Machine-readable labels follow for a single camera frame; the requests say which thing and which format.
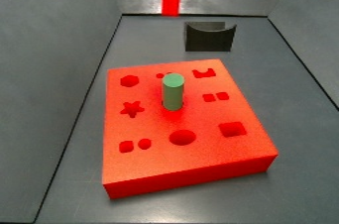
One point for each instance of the red shape sorter block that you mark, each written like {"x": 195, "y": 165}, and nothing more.
{"x": 159, "y": 149}

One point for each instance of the green cylinder peg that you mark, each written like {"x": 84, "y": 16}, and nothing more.
{"x": 172, "y": 91}

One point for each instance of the black curved fixture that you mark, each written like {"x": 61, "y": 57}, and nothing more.
{"x": 208, "y": 36}

